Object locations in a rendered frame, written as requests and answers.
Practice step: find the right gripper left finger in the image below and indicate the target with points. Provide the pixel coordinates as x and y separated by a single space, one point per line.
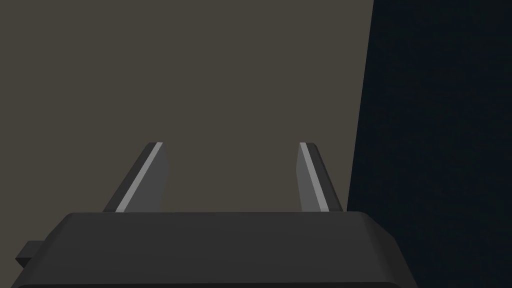
143 184

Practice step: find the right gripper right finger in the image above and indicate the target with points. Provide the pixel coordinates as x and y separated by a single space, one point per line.
316 184

